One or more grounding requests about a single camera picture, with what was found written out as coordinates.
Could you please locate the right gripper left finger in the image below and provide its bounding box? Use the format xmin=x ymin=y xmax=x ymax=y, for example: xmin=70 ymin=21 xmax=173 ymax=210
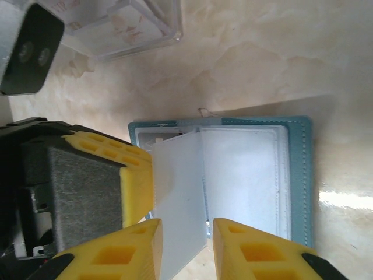
xmin=29 ymin=218 xmax=163 ymax=280

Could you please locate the clear plastic box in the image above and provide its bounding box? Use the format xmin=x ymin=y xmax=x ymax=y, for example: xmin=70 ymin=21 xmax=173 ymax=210
xmin=36 ymin=0 xmax=184 ymax=61

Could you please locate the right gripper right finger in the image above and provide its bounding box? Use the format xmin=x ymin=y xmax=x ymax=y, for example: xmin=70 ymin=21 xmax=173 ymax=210
xmin=212 ymin=218 xmax=373 ymax=280

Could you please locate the teal card holder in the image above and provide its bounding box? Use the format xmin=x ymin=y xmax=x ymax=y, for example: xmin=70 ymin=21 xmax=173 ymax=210
xmin=128 ymin=115 xmax=314 ymax=250

